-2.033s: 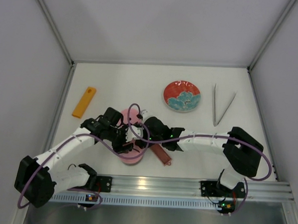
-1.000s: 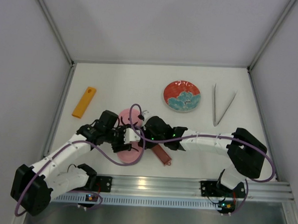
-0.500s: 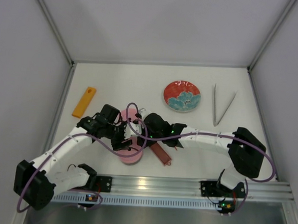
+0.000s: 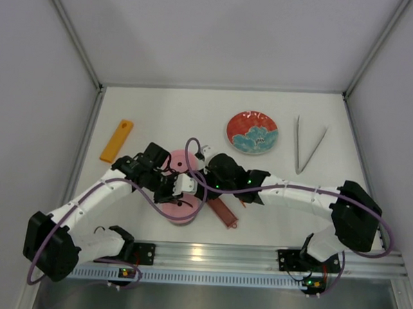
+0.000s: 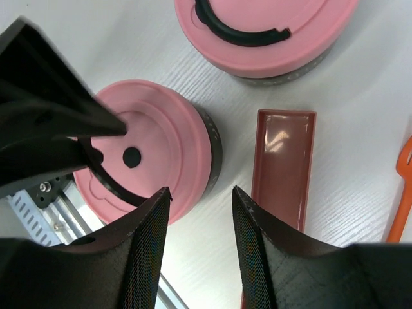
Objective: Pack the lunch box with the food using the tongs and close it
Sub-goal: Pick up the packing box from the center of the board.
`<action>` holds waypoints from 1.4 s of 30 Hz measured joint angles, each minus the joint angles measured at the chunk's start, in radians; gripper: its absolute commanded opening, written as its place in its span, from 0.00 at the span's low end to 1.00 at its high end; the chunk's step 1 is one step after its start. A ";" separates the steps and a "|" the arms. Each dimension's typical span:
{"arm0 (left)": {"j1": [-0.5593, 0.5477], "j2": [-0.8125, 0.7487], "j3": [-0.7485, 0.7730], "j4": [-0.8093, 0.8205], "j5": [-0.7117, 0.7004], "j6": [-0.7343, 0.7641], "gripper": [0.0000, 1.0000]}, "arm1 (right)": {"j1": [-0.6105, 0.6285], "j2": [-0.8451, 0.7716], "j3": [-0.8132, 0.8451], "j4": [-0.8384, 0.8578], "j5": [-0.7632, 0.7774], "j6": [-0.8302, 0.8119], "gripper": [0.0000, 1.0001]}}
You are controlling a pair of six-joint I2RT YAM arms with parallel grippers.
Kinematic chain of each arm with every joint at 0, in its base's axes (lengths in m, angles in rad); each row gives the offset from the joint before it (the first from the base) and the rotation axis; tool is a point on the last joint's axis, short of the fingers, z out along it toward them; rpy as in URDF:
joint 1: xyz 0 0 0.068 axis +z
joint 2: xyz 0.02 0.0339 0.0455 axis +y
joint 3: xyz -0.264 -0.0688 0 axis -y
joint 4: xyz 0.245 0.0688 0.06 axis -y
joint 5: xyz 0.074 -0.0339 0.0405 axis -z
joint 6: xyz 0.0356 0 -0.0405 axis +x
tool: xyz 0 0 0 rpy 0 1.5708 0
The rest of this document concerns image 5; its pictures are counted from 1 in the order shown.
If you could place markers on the aluminium front rail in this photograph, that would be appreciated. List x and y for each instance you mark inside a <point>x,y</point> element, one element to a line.
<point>55,214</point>

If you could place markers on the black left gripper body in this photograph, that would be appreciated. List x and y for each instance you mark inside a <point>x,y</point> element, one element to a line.
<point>47,114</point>

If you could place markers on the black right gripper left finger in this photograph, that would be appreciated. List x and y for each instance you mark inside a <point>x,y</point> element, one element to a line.
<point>117,266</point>

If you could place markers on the orange plastic fork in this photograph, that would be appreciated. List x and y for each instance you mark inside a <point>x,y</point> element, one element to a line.
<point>403,168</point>

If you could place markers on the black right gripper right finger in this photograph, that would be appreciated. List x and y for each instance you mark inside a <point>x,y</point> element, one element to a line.
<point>284,268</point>

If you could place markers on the black steel lunch bowl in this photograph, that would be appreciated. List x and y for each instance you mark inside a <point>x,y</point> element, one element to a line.
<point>216,150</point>
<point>287,77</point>

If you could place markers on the dark red cutlery tray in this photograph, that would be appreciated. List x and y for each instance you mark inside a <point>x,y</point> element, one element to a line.
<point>282,162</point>

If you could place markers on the pink lid with black handle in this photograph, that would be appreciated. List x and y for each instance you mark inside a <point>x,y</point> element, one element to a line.
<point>166,145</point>
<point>263,39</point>

